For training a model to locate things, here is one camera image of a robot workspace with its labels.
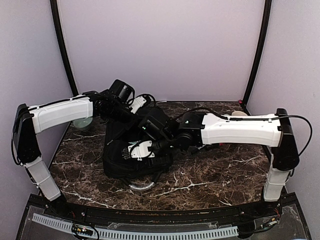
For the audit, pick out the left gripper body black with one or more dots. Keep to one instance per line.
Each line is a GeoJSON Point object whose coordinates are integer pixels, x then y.
{"type": "Point", "coordinates": [137, 114]}

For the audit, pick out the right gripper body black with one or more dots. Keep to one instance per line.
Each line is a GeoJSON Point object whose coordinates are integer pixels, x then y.
{"type": "Point", "coordinates": [160, 148]}

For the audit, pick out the black student backpack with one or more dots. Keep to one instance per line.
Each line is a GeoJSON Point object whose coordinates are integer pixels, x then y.
{"type": "Point", "coordinates": [139, 176]}

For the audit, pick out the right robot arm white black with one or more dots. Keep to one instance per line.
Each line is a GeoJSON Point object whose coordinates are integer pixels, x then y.
{"type": "Point", "coordinates": [202, 127]}

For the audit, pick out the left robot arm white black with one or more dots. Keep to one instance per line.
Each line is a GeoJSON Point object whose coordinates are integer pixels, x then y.
{"type": "Point", "coordinates": [118, 103]}

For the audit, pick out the pale green ceramic bowl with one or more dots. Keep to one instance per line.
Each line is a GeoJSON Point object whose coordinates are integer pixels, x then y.
{"type": "Point", "coordinates": [83, 124]}

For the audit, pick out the cream patterned mug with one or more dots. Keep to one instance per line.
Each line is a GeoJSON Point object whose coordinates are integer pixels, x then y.
{"type": "Point", "coordinates": [238, 113]}

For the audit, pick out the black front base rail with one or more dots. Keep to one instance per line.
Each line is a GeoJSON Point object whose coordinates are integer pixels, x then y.
{"type": "Point", "coordinates": [286, 209]}

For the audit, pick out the right black frame post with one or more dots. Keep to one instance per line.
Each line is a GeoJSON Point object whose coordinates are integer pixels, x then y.
{"type": "Point", "coordinates": [258, 53]}

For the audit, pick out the black frame post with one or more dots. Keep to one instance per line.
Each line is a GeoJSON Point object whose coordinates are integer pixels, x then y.
{"type": "Point", "coordinates": [62, 47]}
{"type": "Point", "coordinates": [258, 53]}

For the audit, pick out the white slotted cable duct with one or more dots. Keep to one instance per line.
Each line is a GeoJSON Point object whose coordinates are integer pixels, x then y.
{"type": "Point", "coordinates": [133, 233]}

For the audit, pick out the left black frame post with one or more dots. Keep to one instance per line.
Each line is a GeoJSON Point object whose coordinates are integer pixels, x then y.
{"type": "Point", "coordinates": [62, 47]}

